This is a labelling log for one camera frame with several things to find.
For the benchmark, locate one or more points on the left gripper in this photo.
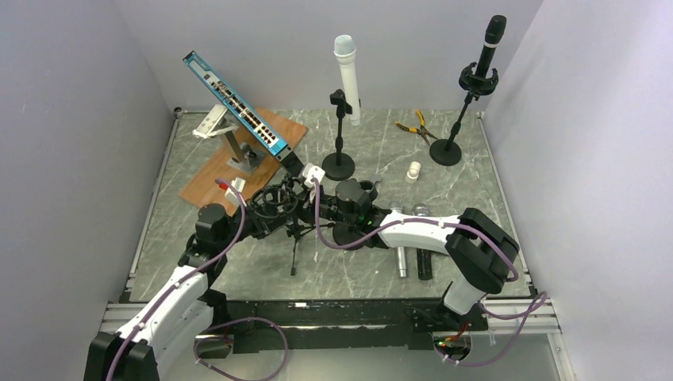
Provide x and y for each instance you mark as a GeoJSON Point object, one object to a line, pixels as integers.
{"type": "Point", "coordinates": [258, 214]}

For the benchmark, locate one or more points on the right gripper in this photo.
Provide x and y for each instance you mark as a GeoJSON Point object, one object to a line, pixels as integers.
{"type": "Point", "coordinates": [309, 207]}

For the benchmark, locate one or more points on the black tripod shock-mount stand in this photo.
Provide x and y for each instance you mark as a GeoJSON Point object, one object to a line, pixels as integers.
{"type": "Point", "coordinates": [286, 192]}

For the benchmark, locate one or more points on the black round-base clip stand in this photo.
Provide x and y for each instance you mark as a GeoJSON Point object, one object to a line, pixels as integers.
{"type": "Point", "coordinates": [354, 200]}

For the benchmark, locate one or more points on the grey condenser microphone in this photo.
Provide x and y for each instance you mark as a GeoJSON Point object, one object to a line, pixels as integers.
{"type": "Point", "coordinates": [400, 252]}

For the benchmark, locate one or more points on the black handheld microphone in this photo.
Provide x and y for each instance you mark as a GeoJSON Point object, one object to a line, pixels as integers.
{"type": "Point", "coordinates": [424, 257]}

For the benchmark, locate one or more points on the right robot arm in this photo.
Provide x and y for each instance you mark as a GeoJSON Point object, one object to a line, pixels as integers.
{"type": "Point", "coordinates": [428, 233]}

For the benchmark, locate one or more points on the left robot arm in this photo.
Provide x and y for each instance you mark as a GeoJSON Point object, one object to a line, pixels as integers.
{"type": "Point", "coordinates": [145, 346]}

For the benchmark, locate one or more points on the black stand for white microphone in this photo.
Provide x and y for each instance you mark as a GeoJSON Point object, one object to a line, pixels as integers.
{"type": "Point", "coordinates": [339, 166]}

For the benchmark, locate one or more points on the white microphone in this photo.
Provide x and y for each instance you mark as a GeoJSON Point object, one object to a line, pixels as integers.
{"type": "Point", "coordinates": [345, 53]}

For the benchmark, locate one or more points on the black slim microphone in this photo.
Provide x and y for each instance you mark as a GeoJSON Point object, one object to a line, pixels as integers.
{"type": "Point", "coordinates": [493, 35]}

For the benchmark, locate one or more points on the wooden board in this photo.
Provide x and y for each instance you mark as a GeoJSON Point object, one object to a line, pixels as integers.
{"type": "Point", "coordinates": [202, 189]}

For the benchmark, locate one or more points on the white plastic pipe fitting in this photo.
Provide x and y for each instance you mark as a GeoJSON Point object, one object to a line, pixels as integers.
{"type": "Point", "coordinates": [413, 172]}

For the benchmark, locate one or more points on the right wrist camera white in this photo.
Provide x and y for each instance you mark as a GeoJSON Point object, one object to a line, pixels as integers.
{"type": "Point", "coordinates": [311, 173]}

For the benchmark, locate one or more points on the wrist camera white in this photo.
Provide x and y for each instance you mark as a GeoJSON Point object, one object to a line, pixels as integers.
{"type": "Point", "coordinates": [233, 189]}
{"type": "Point", "coordinates": [311, 173]}

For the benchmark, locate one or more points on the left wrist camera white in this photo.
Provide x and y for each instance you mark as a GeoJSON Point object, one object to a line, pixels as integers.
{"type": "Point", "coordinates": [233, 189]}

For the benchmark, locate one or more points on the grey plastic bracket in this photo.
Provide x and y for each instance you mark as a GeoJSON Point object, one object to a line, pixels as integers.
{"type": "Point", "coordinates": [376, 180]}

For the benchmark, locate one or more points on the metal switch stand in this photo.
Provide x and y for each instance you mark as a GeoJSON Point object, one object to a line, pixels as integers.
{"type": "Point", "coordinates": [218, 125]}

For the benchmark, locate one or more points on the black base frame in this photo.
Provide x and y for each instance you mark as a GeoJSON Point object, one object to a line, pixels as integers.
{"type": "Point", "coordinates": [251, 326]}

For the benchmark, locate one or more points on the blue network switch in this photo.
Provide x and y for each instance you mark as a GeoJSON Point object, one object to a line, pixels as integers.
{"type": "Point", "coordinates": [257, 125]}

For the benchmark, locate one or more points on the black stand with shock mount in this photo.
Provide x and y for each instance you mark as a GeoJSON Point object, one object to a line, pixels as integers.
{"type": "Point", "coordinates": [446, 152]}

